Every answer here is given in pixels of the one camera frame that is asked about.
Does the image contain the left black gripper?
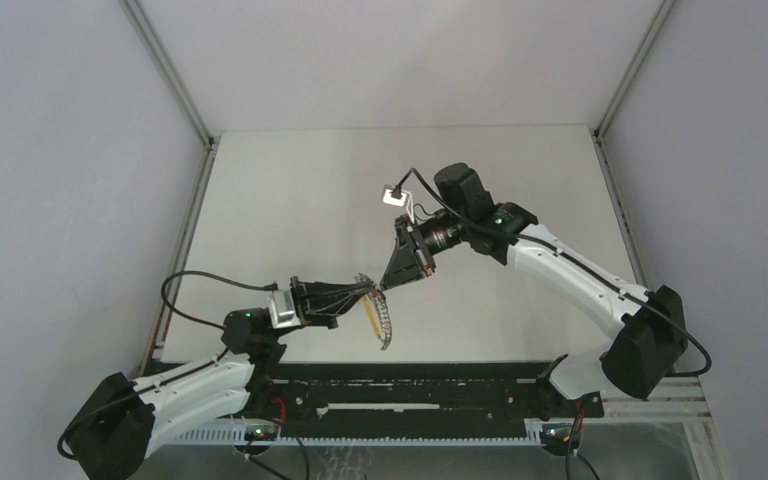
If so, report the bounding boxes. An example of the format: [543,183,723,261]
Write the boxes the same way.
[267,276,373,342]

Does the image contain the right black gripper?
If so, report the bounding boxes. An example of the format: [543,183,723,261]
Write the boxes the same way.
[381,210,470,289]

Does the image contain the metal keyring with small rings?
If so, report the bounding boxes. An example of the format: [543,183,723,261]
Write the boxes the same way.
[361,284,392,351]

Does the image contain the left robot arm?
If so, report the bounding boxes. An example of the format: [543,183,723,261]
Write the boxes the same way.
[56,275,379,479]

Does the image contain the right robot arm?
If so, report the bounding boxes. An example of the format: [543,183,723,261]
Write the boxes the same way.
[379,163,689,416]

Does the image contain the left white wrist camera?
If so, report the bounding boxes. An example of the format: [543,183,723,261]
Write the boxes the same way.
[268,289,303,330]

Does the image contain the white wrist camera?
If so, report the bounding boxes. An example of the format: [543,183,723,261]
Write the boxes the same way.
[382,185,416,225]
[268,289,303,330]

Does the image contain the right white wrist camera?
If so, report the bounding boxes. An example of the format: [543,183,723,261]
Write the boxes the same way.
[382,185,416,225]

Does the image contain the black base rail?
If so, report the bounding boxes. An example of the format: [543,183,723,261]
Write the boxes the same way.
[208,360,607,442]

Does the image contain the left camera cable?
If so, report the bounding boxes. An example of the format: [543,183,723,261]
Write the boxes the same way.
[55,270,278,462]

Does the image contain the camera cable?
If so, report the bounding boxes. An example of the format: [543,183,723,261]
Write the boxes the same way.
[55,270,278,462]
[393,167,713,379]

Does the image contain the left aluminium frame post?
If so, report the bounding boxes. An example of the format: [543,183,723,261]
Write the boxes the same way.
[90,1,203,381]

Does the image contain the aluminium frame post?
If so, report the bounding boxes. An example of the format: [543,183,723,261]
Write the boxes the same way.
[592,1,733,479]
[90,1,203,381]

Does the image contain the white cable duct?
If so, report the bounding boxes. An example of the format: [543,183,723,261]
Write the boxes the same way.
[163,422,547,447]

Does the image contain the right camera cable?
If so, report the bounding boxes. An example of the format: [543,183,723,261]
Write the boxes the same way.
[393,167,713,379]

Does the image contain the right aluminium frame post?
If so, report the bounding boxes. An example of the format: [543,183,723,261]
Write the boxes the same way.
[592,1,733,479]

